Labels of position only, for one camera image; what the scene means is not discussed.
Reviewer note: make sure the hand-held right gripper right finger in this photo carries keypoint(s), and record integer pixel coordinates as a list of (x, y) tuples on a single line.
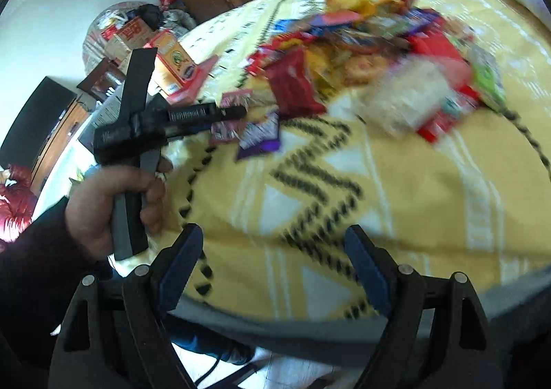
[(366, 268)]

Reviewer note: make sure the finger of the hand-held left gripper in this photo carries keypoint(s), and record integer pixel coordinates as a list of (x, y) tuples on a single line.
[(189, 132), (193, 114)]

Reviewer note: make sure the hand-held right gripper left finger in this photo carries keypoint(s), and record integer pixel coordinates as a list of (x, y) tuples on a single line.
[(181, 268)]

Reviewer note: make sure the maroon small snack packet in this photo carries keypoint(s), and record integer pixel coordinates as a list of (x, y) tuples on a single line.
[(228, 132)]

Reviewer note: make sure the dark red snack packet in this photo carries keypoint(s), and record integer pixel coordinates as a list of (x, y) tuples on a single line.
[(292, 79)]

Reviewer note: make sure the pile of snack packets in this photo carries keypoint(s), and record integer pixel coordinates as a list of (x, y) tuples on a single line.
[(357, 48)]

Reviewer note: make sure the white rice cracker packet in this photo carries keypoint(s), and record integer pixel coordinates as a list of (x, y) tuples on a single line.
[(409, 96)]

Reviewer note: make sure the person's left forearm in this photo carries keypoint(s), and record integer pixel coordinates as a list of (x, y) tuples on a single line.
[(38, 268)]

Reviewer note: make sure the person's left hand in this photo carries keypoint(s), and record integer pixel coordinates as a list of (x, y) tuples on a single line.
[(92, 208)]

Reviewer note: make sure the small red snack packet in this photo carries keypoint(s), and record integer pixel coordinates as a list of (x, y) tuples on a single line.
[(236, 97)]

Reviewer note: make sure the orange red carton box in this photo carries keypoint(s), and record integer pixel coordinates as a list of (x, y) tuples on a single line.
[(172, 57)]

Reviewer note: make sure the dark wooden chair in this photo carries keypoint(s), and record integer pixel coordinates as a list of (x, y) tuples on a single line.
[(101, 79)]

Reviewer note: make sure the yellow patterned bedspread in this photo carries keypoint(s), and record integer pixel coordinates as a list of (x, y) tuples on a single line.
[(387, 208)]

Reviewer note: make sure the purple snack packet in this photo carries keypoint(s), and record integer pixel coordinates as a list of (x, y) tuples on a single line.
[(258, 135)]

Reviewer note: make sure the wooden dresser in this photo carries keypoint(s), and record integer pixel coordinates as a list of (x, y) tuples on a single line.
[(51, 143)]

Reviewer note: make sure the brown cardboard box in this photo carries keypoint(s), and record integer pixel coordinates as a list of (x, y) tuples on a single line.
[(133, 33), (116, 48)]

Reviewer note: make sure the black television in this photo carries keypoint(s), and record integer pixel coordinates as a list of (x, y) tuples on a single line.
[(34, 117)]

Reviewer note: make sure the clear plastic bag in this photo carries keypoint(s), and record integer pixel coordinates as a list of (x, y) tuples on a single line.
[(181, 18)]

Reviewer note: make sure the black bag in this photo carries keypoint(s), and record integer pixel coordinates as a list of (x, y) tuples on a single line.
[(150, 16)]

